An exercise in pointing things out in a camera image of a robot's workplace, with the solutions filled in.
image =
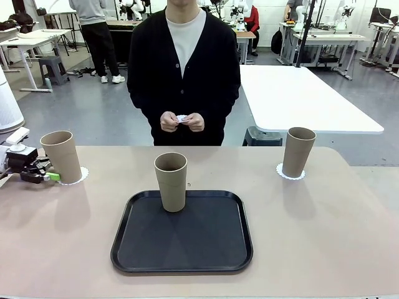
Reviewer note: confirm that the person in dark grey t-shirt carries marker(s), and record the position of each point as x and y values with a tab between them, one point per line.
293	9

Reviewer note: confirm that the person in black cardigan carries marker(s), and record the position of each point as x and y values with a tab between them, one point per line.
212	78

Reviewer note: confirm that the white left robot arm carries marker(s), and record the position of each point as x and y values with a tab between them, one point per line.
2	159

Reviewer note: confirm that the grey green bottle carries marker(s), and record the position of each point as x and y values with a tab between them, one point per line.
47	82

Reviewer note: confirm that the black backpack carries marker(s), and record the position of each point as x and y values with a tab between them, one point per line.
276	40

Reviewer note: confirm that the black plastic stool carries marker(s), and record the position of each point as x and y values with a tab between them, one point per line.
262	137

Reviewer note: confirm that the person in red top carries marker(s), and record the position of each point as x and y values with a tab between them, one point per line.
254	18

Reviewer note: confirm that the black monitor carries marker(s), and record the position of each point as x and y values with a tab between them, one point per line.
380	15

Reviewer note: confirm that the person's left hand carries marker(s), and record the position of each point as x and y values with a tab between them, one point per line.
196	123

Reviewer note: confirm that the white adjustable desk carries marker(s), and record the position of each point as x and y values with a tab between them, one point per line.
40	32

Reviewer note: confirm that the black metal pole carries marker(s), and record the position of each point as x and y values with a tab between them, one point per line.
307	31

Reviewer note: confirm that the tan paper cup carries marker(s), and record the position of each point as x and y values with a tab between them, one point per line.
297	155
171	193
62	162

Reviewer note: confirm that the long white desk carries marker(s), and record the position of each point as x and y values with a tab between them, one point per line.
330	36

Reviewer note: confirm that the person's left forearm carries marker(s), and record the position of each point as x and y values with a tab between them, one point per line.
221	109

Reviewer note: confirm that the wood top desk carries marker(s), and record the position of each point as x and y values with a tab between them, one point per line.
246	34

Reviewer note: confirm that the dark brown bag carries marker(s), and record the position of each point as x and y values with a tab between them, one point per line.
22	18

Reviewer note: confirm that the white cylindrical appliance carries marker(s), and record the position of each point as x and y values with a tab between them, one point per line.
7	106

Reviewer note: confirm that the person's right hand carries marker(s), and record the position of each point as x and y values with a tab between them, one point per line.
168	123

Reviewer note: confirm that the person in grey sweatshirt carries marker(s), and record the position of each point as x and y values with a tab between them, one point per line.
90	12

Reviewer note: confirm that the grey plastic stool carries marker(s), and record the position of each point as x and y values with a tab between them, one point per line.
53	67

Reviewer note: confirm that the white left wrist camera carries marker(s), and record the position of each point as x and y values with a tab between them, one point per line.
18	137

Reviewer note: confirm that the black plastic serving tray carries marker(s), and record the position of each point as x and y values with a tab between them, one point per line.
187	243

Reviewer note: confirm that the white folding table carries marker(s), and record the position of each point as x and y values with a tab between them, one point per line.
296	99

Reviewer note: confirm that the white board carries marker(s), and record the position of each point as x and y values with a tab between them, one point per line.
53	4

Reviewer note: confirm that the person's right forearm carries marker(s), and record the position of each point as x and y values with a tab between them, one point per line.
145	109

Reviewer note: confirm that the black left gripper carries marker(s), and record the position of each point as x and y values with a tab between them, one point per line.
22	160

